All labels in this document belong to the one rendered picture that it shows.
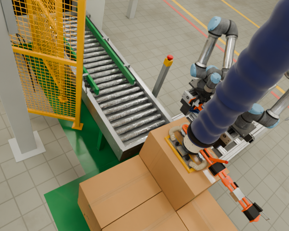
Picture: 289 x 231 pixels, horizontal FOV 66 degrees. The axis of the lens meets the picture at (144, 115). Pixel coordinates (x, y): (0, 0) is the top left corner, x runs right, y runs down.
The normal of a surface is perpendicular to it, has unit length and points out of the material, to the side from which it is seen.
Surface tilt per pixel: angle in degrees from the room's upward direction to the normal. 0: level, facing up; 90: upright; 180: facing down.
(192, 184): 0
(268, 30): 79
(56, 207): 0
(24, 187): 0
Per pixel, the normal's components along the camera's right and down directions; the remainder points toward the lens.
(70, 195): 0.25, -0.59
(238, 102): -0.32, 0.82
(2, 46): 0.54, 0.74
